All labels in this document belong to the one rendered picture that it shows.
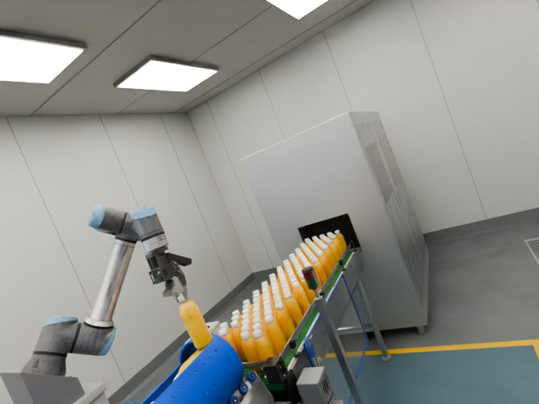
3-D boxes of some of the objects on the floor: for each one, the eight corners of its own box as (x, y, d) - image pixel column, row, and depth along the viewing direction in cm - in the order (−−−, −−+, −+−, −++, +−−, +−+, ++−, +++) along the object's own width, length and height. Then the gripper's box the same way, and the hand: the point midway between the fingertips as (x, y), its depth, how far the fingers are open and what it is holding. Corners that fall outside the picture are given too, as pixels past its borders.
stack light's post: (389, 490, 177) (314, 300, 169) (390, 483, 180) (316, 296, 172) (396, 491, 175) (321, 298, 167) (397, 484, 178) (322, 295, 170)
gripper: (138, 257, 126) (160, 311, 125) (156, 249, 120) (180, 305, 119) (156, 251, 133) (176, 301, 133) (174, 242, 127) (196, 295, 127)
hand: (182, 296), depth 128 cm, fingers closed on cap, 4 cm apart
